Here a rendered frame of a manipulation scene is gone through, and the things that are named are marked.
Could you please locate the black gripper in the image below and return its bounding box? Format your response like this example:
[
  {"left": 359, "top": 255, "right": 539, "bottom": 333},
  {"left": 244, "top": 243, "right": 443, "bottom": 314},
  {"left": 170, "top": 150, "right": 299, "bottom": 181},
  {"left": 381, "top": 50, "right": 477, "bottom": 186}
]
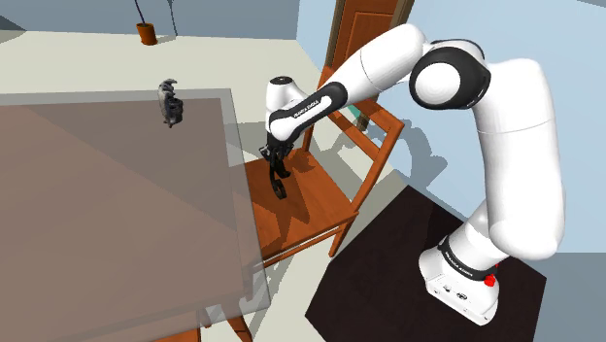
[{"left": 258, "top": 135, "right": 294, "bottom": 200}]

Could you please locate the orange wooden chair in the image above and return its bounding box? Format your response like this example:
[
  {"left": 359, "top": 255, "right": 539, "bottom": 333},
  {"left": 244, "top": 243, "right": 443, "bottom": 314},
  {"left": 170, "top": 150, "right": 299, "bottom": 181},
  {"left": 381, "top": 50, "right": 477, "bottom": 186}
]
[{"left": 243, "top": 65, "right": 406, "bottom": 269}]

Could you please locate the grey figure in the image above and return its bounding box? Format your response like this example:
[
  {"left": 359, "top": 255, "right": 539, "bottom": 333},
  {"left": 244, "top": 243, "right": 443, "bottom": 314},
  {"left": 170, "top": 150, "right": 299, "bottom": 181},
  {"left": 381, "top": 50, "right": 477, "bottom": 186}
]
[{"left": 156, "top": 78, "right": 185, "bottom": 129}]

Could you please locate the dark robot stand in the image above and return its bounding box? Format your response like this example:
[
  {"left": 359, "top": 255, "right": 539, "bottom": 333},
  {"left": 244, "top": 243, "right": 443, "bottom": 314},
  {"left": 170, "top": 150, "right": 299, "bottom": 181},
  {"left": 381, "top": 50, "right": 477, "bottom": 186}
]
[{"left": 304, "top": 184, "right": 549, "bottom": 342}]

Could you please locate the brown wooden door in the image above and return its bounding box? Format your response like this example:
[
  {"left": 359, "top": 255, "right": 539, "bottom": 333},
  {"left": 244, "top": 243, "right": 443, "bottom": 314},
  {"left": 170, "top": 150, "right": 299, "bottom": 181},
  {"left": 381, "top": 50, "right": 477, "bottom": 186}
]
[{"left": 324, "top": 0, "right": 416, "bottom": 133}]

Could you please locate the glass top table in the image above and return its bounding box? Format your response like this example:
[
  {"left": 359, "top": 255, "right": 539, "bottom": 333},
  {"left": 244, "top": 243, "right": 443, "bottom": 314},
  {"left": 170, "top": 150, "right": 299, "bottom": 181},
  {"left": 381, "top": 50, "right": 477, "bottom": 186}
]
[{"left": 0, "top": 87, "right": 273, "bottom": 342}]

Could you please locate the orange plant pot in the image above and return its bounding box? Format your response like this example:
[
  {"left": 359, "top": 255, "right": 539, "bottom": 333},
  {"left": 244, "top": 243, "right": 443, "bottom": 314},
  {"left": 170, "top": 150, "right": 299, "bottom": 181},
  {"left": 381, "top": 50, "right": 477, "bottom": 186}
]
[{"left": 133, "top": 0, "right": 159, "bottom": 47}]

